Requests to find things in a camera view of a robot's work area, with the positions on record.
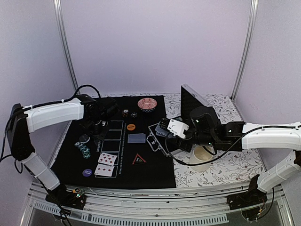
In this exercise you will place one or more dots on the clear acrylic dealer button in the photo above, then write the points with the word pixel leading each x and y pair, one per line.
pixel 84 138

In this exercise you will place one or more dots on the black poker table mat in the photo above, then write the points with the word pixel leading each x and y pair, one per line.
pixel 70 163

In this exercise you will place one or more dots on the purple small blind button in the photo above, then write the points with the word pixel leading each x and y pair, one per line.
pixel 87 172

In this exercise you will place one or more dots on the floral white tablecloth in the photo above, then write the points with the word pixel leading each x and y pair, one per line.
pixel 218 174

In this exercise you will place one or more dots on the dealt blue card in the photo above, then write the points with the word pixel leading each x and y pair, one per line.
pixel 136 138

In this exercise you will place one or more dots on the black poker chip stack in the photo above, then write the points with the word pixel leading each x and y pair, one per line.
pixel 134 115

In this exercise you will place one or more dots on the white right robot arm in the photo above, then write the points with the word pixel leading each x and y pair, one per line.
pixel 203 127

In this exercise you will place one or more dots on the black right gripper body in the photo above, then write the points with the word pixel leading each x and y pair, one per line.
pixel 180 145

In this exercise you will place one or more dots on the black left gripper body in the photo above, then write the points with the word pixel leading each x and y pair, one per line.
pixel 96 130

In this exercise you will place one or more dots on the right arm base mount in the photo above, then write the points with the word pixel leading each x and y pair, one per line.
pixel 252 196

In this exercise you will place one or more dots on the aluminium front rail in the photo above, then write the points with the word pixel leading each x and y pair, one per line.
pixel 203 206

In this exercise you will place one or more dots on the white ceramic mug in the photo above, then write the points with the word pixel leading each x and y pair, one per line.
pixel 201 154

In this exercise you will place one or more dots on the blue playing card deck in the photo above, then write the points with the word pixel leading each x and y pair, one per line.
pixel 162 132

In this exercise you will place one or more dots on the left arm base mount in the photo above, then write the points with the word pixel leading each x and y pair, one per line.
pixel 62 197

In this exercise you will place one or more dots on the four of diamonds card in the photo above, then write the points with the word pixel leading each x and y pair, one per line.
pixel 104 170

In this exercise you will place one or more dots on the red triangular all-in marker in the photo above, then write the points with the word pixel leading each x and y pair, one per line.
pixel 138 160

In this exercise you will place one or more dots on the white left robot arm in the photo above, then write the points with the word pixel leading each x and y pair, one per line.
pixel 91 113

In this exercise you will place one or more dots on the orange big blind button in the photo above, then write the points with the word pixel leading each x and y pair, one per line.
pixel 131 127

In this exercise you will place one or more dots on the eight of diamonds card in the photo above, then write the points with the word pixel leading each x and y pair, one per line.
pixel 107 158

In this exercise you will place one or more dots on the left aluminium frame post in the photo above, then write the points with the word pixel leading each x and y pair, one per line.
pixel 64 41

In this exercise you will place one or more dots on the red patterned ceramic bowl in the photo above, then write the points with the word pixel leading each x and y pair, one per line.
pixel 147 104

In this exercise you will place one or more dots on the right aluminium frame post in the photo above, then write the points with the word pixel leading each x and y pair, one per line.
pixel 246 47

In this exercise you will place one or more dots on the aluminium frame post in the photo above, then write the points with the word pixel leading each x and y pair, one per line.
pixel 246 47
pixel 64 41

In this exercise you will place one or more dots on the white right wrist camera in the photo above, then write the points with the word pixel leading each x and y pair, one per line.
pixel 177 128

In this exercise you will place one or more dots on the green blue poker chip stack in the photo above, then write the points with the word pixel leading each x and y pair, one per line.
pixel 84 149

